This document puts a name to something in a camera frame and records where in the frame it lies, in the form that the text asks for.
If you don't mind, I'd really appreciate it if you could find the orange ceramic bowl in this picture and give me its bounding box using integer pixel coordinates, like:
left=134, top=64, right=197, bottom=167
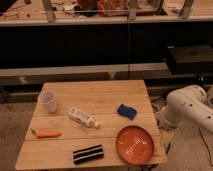
left=116, top=125, right=154, bottom=165

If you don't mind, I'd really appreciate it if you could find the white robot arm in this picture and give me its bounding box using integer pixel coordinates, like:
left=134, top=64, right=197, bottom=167
left=159, top=85, right=213, bottom=134

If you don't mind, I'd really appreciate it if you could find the blue sponge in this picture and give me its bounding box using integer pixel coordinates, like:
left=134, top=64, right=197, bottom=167
left=117, top=104, right=137, bottom=120

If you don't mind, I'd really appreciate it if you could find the white plastic bottle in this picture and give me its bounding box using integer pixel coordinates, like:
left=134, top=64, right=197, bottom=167
left=68, top=107, right=100, bottom=129

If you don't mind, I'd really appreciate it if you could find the clear plastic cup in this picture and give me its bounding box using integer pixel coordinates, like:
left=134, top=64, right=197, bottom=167
left=38, top=90, right=57, bottom=113

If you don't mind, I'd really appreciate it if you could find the black white striped block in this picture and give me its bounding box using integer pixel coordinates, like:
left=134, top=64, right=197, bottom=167
left=73, top=144, right=104, bottom=164

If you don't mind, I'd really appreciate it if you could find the orange object on shelf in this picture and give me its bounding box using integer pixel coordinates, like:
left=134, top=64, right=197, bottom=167
left=77, top=0, right=129, bottom=17

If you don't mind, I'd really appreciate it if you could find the orange toy carrot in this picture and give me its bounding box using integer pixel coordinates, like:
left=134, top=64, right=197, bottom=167
left=31, top=129, right=62, bottom=138

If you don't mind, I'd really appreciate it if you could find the black box on shelf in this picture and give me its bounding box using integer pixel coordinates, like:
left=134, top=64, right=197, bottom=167
left=166, top=45, right=213, bottom=74

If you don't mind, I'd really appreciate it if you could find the black vertical cable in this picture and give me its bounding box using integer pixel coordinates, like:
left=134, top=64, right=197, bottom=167
left=127, top=16, right=131, bottom=81

